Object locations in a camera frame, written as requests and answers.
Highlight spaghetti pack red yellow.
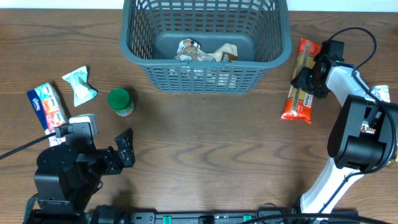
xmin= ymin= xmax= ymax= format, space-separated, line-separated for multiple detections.
xmin=281 ymin=38 xmax=321 ymax=124

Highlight green lid jar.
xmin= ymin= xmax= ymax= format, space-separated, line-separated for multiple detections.
xmin=108 ymin=88 xmax=134 ymax=116

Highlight teal white packet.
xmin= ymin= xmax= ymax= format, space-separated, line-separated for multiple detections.
xmin=62 ymin=66 xmax=98 ymax=107

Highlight brown Nescafe Gold bag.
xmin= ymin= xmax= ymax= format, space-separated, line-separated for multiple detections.
xmin=361 ymin=85 xmax=397 ymax=167

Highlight white brown snack pouch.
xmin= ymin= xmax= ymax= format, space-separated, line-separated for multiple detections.
xmin=174 ymin=39 xmax=239 ymax=62

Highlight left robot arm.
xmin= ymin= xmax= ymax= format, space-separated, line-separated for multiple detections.
xmin=24 ymin=128 xmax=135 ymax=223

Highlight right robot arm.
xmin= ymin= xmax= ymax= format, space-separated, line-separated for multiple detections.
xmin=292 ymin=40 xmax=397 ymax=213

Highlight Kleenex tissue multipack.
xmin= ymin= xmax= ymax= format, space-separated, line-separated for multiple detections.
xmin=27 ymin=83 xmax=68 ymax=135

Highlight grey plastic basket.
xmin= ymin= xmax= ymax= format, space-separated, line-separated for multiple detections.
xmin=119 ymin=0 xmax=292 ymax=94

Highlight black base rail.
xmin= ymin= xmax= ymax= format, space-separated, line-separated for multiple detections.
xmin=30 ymin=203 xmax=360 ymax=224

